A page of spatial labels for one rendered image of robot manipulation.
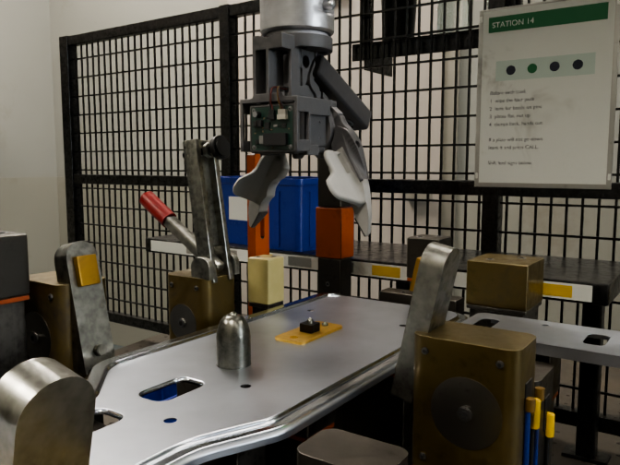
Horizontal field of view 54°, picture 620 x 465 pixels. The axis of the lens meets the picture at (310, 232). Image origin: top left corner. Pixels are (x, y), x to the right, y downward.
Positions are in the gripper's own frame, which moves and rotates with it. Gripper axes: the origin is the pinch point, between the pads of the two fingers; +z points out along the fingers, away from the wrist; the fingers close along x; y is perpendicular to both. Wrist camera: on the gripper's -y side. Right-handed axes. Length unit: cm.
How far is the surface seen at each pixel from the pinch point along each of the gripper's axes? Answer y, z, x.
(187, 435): 25.9, 11.1, 7.6
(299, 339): 3.6, 10.9, 1.1
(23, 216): -165, 27, -337
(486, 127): -54, -13, 1
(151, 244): -32, 10, -63
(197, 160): 1.7, -7.8, -14.9
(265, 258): -6.5, 4.8, -11.4
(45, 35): -190, -90, -341
